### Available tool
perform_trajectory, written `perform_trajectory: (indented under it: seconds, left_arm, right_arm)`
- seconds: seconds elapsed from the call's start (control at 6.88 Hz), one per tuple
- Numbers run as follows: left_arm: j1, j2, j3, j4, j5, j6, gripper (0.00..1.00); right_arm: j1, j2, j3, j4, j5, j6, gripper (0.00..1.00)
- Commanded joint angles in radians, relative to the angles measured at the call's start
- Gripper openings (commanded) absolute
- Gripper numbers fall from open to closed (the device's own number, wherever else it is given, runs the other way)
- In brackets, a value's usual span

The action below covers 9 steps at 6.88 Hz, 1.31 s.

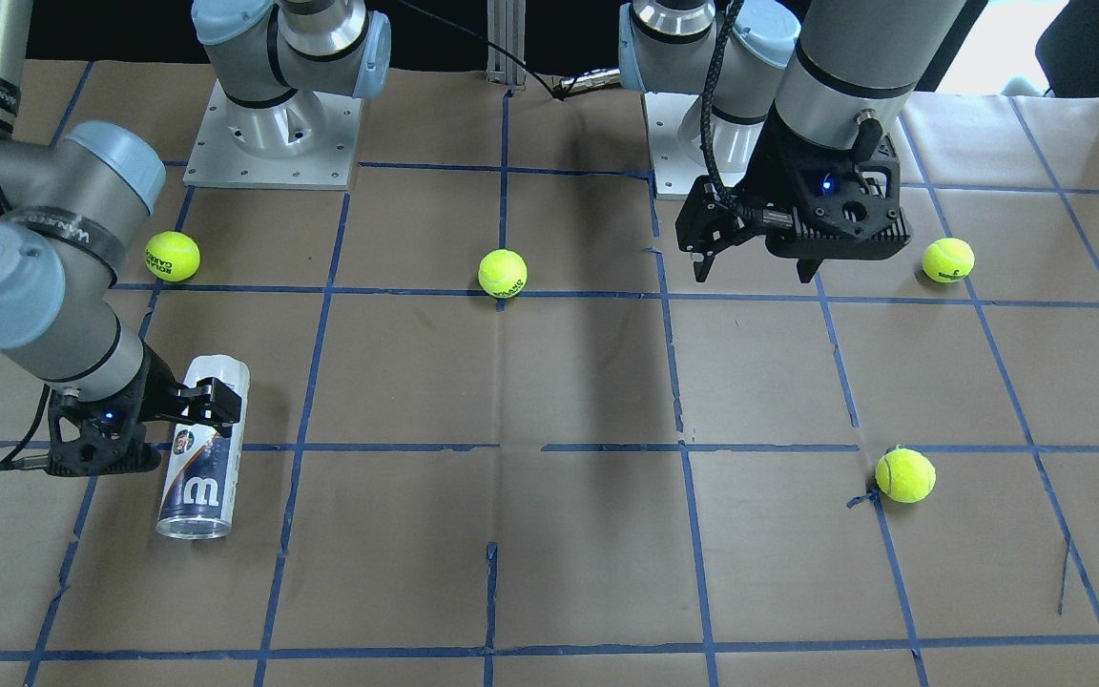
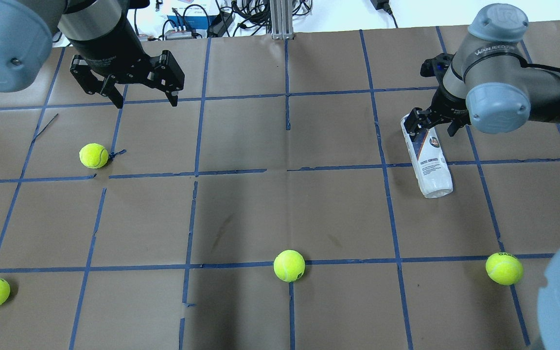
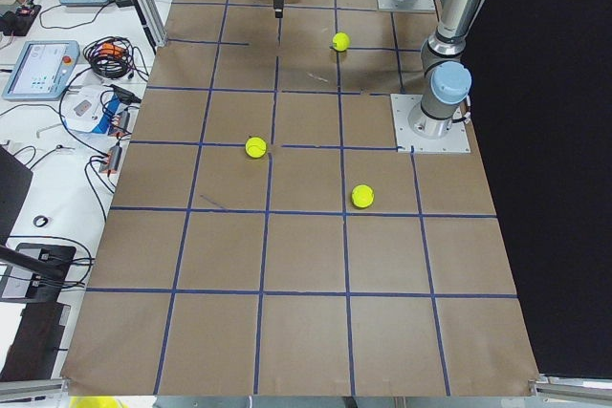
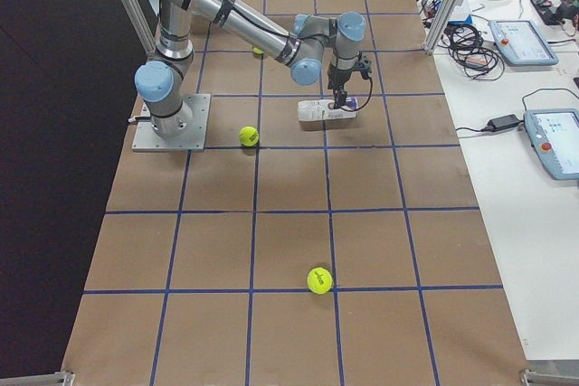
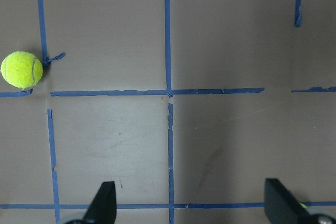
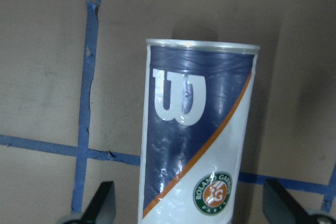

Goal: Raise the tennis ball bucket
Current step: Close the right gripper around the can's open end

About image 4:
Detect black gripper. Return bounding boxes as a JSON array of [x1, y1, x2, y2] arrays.
[[327, 54, 357, 107]]

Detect white blue tennis ball can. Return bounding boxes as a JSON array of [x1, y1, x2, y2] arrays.
[[297, 97, 359, 122]]

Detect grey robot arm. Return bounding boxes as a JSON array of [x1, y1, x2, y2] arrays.
[[135, 0, 370, 139]]

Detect tennis ball right side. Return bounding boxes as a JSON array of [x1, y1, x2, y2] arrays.
[[239, 126, 260, 147]]

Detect blue white box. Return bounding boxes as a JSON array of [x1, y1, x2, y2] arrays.
[[449, 0, 472, 24]]

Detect black power brick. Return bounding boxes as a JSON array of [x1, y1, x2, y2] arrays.
[[485, 114, 521, 133]]

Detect upper teach pendant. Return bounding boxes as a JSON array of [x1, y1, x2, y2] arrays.
[[489, 20, 559, 66]]

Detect teach pendant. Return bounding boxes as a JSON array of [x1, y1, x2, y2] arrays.
[[489, 20, 559, 66], [524, 108, 578, 181]]

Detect lower teach pendant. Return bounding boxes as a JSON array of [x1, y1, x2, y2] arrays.
[[524, 108, 578, 181]]

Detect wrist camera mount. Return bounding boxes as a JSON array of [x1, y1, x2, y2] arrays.
[[353, 52, 372, 80]]

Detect tangled black cables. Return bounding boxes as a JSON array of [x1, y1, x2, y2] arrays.
[[445, 26, 504, 82]]

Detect frame foot bracket right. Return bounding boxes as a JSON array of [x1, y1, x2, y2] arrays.
[[519, 370, 579, 386]]

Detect frame foot bracket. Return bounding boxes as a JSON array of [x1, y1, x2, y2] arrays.
[[519, 370, 579, 386], [0, 371, 75, 386]]

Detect frame foot bracket left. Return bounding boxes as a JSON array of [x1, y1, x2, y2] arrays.
[[0, 371, 75, 386]]

